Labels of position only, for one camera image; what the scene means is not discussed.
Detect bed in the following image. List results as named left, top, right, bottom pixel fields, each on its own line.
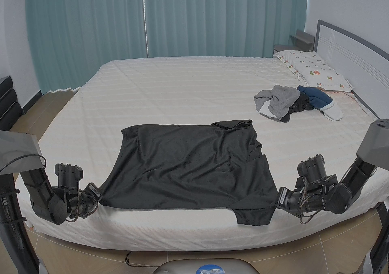
left=26, top=20, right=389, bottom=252

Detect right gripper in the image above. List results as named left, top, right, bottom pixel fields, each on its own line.
left=274, top=187, right=304, bottom=215

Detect grey bedside table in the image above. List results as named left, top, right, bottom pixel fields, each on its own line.
left=274, top=30, right=316, bottom=53

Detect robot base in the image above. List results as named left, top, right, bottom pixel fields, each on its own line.
left=152, top=259, right=259, bottom=274

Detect black cable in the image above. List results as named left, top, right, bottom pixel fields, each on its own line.
left=0, top=154, right=47, bottom=176
left=125, top=251, right=158, bottom=267

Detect black chest of drawers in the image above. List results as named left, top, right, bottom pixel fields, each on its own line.
left=0, top=76, right=22, bottom=132

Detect blue-green curtain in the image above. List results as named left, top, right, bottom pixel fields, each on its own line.
left=26, top=0, right=148, bottom=94
left=143, top=0, right=307, bottom=58

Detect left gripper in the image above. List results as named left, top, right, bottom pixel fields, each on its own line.
left=77, top=183, right=102, bottom=215

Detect black T-shirt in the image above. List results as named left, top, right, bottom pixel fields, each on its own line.
left=99, top=120, right=278, bottom=226

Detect pile of clothes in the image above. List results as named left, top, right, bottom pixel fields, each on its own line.
left=254, top=84, right=344, bottom=123

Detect white printed pillow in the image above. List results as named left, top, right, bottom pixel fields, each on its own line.
left=273, top=50, right=354, bottom=92

